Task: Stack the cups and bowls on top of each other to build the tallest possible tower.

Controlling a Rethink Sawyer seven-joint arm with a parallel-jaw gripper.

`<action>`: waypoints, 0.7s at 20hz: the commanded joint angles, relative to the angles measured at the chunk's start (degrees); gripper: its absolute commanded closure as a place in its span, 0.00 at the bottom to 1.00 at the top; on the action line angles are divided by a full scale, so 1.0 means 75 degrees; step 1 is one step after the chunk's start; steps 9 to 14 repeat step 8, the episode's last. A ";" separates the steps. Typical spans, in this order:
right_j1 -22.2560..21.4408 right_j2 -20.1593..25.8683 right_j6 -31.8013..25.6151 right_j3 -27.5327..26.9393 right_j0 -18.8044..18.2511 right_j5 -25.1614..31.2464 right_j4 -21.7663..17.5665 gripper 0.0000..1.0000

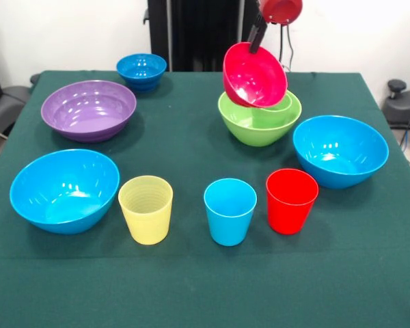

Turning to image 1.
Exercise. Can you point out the green bowl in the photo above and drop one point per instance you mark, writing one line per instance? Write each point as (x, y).
(256, 135)

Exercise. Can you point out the purple bowl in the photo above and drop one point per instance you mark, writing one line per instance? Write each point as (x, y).
(89, 112)

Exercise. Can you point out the light blue cup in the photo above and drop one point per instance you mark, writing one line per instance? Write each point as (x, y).
(229, 222)

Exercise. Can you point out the large light blue bowl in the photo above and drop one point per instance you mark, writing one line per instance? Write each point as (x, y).
(340, 153)
(65, 191)

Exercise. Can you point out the dark green tablecloth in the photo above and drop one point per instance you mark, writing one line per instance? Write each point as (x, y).
(205, 283)

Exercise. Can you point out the yellow cup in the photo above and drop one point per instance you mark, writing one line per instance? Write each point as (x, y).
(147, 218)

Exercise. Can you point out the small dark blue bowl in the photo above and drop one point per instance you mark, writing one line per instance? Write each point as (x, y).
(141, 71)

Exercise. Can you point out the grey pedestal foot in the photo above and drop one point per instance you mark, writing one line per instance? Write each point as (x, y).
(403, 106)
(7, 106)

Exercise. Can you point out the red cup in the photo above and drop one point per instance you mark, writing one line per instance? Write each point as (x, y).
(288, 208)

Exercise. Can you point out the pink bowl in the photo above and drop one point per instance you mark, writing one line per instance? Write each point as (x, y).
(256, 77)

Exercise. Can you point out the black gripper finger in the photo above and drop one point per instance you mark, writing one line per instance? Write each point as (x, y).
(253, 32)
(258, 37)

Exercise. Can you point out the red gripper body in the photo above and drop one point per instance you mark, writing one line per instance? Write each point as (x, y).
(282, 10)

